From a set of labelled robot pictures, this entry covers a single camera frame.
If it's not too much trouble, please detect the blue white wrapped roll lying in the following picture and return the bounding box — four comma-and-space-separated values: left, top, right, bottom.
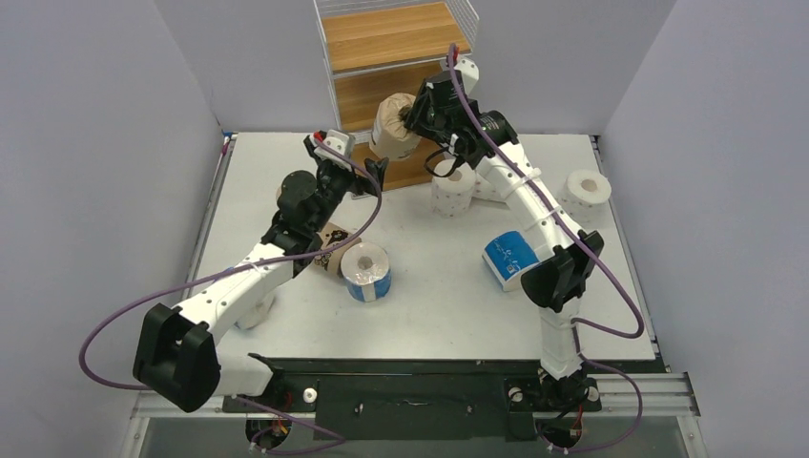
482, 231, 540, 292

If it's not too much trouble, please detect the blue roll left edge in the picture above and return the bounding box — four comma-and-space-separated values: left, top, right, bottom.
235, 292, 276, 330

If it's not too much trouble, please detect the brown cartoon printed roll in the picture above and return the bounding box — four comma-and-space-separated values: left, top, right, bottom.
312, 222, 363, 277

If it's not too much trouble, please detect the white dotted roll lying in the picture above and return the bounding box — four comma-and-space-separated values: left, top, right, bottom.
472, 177, 504, 203

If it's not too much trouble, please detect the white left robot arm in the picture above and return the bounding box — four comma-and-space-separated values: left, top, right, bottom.
133, 130, 389, 412

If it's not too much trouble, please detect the white dotted roll upright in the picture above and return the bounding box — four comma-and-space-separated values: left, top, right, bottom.
429, 159, 476, 218

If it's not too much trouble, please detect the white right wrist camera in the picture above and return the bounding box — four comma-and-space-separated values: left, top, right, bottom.
454, 55, 480, 95

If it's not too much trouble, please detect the brown paper roll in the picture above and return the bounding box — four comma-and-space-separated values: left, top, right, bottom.
369, 93, 420, 161

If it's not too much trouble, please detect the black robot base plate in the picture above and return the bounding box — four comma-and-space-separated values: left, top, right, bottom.
220, 356, 665, 444

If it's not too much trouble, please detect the white roll near right wall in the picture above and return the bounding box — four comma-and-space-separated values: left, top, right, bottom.
555, 170, 612, 228

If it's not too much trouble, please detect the blue white roll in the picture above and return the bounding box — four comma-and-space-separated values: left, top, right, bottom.
341, 242, 392, 302
482, 231, 540, 292

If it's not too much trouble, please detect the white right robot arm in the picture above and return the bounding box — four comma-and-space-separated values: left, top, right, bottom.
404, 70, 604, 407

